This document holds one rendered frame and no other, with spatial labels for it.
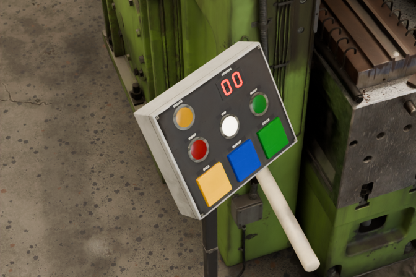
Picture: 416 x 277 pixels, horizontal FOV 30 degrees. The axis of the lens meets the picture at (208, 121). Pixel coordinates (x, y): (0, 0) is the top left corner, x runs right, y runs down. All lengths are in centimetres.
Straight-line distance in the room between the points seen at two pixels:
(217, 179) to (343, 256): 101
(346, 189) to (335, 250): 34
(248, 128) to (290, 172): 73
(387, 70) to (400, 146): 28
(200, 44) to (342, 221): 72
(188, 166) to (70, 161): 152
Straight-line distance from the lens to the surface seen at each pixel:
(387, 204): 256
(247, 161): 182
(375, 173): 238
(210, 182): 176
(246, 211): 250
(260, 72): 183
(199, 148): 174
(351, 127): 216
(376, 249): 277
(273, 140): 187
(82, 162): 320
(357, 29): 222
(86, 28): 381
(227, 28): 202
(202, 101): 173
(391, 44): 220
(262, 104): 184
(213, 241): 223
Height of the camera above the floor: 239
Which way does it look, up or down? 47 degrees down
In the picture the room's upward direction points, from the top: 1 degrees counter-clockwise
